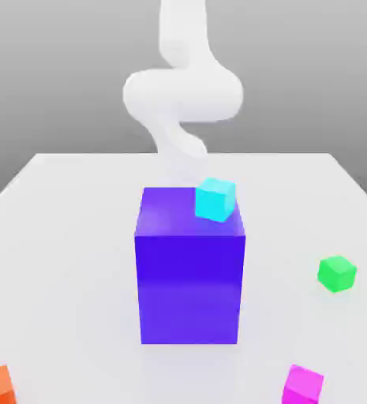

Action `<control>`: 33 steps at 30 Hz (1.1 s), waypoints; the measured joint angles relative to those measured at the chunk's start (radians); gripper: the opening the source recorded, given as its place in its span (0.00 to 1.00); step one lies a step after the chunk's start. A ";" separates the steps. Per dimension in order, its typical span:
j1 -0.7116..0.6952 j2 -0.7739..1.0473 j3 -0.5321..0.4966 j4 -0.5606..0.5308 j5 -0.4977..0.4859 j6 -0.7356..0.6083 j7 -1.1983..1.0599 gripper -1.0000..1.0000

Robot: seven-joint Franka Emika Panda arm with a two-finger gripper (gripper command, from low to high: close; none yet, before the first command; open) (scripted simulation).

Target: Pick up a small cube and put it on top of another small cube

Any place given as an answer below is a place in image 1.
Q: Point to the small green cube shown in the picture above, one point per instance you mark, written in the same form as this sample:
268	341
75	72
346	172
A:
336	274

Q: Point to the small magenta cube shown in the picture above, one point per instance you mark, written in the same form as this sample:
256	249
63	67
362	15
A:
301	386

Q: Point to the small cyan cube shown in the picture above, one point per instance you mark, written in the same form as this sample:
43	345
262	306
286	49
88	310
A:
214	202

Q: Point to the large purple box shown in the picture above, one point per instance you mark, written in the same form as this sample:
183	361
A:
189	284

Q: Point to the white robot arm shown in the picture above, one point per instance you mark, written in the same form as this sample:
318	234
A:
183	94

